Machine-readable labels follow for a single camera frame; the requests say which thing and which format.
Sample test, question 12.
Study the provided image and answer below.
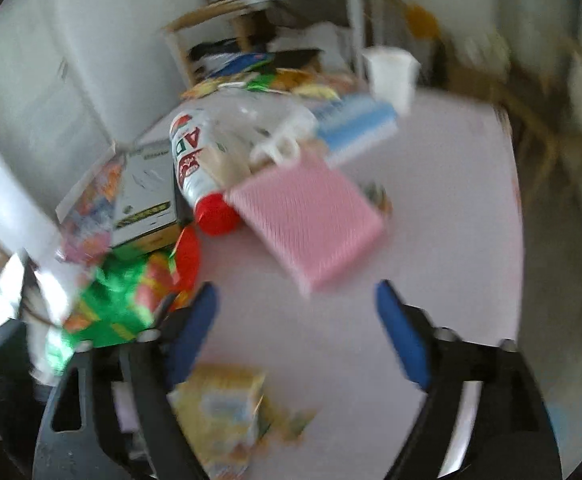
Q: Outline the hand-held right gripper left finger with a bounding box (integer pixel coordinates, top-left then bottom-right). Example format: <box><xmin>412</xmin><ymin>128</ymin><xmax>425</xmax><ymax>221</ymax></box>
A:
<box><xmin>33</xmin><ymin>281</ymin><xmax>220</xmax><ymax>480</ymax></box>

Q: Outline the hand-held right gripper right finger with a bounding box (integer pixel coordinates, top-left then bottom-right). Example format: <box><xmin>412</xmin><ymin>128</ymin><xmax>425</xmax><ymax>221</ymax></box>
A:
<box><xmin>375</xmin><ymin>279</ymin><xmax>563</xmax><ymax>480</ymax></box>

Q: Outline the grey cable box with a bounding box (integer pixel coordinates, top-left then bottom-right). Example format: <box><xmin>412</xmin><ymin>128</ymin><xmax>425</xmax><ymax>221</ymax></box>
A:
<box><xmin>111</xmin><ymin>141</ymin><xmax>182</xmax><ymax>248</ymax></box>

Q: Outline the pink ribbed sponge cloth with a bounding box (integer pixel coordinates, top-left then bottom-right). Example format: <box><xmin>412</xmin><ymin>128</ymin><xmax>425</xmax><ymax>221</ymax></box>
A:
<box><xmin>225</xmin><ymin>152</ymin><xmax>387</xmax><ymax>296</ymax></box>

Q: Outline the green and red snack bag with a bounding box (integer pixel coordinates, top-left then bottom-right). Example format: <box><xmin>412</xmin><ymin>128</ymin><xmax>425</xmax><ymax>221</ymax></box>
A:
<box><xmin>143</xmin><ymin>225</ymin><xmax>203</xmax><ymax>311</ymax></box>

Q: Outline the yellow snack packet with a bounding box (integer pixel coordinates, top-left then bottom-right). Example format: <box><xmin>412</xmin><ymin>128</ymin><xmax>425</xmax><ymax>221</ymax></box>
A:
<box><xmin>168</xmin><ymin>364</ymin><xmax>317</xmax><ymax>480</ymax></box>

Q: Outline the small crumpled wrapper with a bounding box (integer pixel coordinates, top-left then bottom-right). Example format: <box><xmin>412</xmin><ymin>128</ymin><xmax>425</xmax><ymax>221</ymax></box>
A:
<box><xmin>363</xmin><ymin>182</ymin><xmax>394</xmax><ymax>221</ymax></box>

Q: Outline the orange chip bag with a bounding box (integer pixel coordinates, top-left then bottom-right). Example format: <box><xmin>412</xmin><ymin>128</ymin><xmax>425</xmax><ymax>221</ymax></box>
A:
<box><xmin>55</xmin><ymin>142</ymin><xmax>126</xmax><ymax>266</ymax></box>

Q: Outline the white bottle with red cap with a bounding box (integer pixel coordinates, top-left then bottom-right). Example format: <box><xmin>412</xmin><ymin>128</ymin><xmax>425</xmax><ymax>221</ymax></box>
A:
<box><xmin>168</xmin><ymin>95</ymin><xmax>319</xmax><ymax>237</ymax></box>

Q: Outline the blue and white packet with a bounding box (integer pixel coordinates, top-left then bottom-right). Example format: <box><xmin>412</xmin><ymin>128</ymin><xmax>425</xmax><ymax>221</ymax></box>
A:
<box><xmin>316</xmin><ymin>94</ymin><xmax>399</xmax><ymax>168</ymax></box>

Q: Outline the wooden chair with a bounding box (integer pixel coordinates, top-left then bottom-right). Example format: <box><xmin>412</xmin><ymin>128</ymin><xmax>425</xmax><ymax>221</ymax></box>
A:
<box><xmin>491</xmin><ymin>35</ymin><xmax>582</xmax><ymax>186</ymax></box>

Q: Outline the white paper cup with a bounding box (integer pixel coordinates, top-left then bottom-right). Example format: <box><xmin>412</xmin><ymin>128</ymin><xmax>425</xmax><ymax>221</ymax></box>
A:
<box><xmin>362</xmin><ymin>46</ymin><xmax>420</xmax><ymax>116</ymax></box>

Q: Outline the small green packet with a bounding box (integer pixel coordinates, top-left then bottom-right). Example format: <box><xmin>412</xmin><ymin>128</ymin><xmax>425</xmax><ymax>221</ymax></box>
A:
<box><xmin>243</xmin><ymin>75</ymin><xmax>278</xmax><ymax>92</ymax></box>

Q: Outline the orange snack packet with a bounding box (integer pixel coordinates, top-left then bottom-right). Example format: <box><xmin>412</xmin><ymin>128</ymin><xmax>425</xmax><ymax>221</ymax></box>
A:
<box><xmin>276</xmin><ymin>67</ymin><xmax>322</xmax><ymax>88</ymax></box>

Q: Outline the blue snack bag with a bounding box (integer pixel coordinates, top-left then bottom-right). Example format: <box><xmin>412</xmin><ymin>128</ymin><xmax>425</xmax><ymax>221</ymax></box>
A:
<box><xmin>206</xmin><ymin>52</ymin><xmax>274</xmax><ymax>78</ymax></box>

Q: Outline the dark cloth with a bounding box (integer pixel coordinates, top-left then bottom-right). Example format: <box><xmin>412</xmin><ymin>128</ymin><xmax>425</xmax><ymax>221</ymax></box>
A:
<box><xmin>191</xmin><ymin>41</ymin><xmax>238</xmax><ymax>62</ymax></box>

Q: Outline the yellow bag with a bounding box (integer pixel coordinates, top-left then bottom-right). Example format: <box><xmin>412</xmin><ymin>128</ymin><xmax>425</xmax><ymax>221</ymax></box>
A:
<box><xmin>405</xmin><ymin>4</ymin><xmax>440</xmax><ymax>39</ymax></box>

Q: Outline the wooden frame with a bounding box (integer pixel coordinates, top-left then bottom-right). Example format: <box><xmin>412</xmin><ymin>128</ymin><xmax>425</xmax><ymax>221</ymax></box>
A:
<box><xmin>166</xmin><ymin>2</ymin><xmax>272</xmax><ymax>52</ymax></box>

